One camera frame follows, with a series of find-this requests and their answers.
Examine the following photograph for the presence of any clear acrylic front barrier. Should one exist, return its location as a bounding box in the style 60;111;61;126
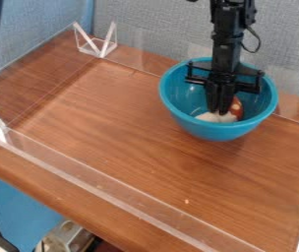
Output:
0;128;263;252

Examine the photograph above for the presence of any white box under table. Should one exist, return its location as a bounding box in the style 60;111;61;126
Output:
35;220;95;252

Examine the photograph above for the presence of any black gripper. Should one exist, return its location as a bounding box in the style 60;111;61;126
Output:
187;0;263;115

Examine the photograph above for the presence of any white brown plush mushroom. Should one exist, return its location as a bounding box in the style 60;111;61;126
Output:
192;94;246;124

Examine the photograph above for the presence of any clear acrylic corner bracket back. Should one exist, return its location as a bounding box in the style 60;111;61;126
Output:
72;22;117;58

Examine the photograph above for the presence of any blue bowl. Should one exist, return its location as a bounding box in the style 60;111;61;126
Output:
159;57;278;142

